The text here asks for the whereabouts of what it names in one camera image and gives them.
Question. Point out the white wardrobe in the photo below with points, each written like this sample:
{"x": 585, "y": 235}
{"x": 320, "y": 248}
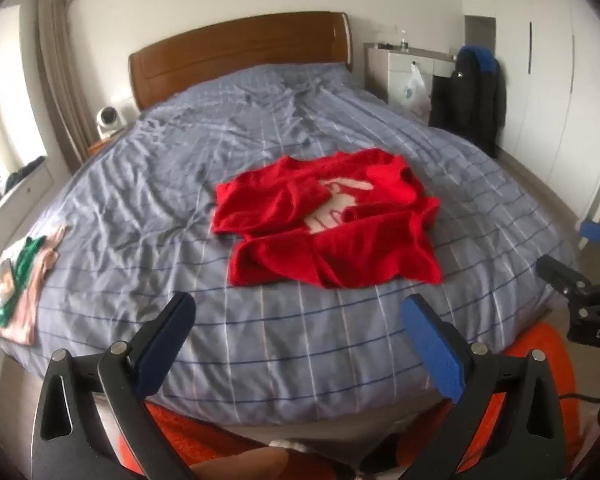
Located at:
{"x": 555, "y": 85}

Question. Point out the green and white garment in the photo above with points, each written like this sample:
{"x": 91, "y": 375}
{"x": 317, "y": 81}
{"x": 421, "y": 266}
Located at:
{"x": 25, "y": 260}

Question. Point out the black and blue jacket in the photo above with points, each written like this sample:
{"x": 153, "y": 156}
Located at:
{"x": 470, "y": 105}

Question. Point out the white desk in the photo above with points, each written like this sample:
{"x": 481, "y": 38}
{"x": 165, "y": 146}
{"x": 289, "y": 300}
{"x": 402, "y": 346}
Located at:
{"x": 390, "y": 75}

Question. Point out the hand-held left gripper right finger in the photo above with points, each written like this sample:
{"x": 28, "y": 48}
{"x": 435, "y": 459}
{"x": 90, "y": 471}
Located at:
{"x": 432, "y": 345}

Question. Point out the person's leg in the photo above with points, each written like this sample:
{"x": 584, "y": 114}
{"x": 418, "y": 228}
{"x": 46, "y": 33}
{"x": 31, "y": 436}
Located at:
{"x": 240, "y": 465}

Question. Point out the small white fan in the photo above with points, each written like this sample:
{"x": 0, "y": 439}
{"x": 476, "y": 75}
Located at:
{"x": 110, "y": 120}

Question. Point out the wooden headboard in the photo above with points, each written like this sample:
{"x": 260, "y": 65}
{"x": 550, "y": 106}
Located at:
{"x": 230, "y": 55}

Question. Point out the wooden nightstand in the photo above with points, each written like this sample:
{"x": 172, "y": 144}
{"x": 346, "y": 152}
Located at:
{"x": 102, "y": 146}

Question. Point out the bed with grey striped cover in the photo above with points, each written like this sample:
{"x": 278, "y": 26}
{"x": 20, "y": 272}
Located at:
{"x": 180, "y": 160}

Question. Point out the white plastic bag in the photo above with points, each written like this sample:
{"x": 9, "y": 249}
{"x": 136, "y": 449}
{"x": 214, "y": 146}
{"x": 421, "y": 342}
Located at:
{"x": 416, "y": 90}

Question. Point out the red sweater with white print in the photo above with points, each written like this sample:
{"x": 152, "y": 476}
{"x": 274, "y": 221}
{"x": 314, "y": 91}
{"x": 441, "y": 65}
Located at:
{"x": 275, "y": 210}

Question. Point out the folded pink garment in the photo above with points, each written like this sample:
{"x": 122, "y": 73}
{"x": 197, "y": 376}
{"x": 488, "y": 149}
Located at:
{"x": 25, "y": 320}

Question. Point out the white window bench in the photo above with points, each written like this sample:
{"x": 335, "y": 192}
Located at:
{"x": 20, "y": 200}

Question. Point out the beige curtain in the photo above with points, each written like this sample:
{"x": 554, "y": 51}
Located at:
{"x": 60, "y": 70}

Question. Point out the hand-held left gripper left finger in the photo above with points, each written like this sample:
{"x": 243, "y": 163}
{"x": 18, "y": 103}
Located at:
{"x": 166, "y": 332}

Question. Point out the small bottle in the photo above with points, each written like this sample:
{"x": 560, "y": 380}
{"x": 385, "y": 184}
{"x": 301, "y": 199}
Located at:
{"x": 405, "y": 42}

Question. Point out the dark clothes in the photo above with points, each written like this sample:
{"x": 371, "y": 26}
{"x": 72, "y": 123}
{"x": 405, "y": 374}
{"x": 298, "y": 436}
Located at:
{"x": 25, "y": 170}

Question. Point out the orange rug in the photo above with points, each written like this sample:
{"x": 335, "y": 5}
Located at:
{"x": 550, "y": 345}

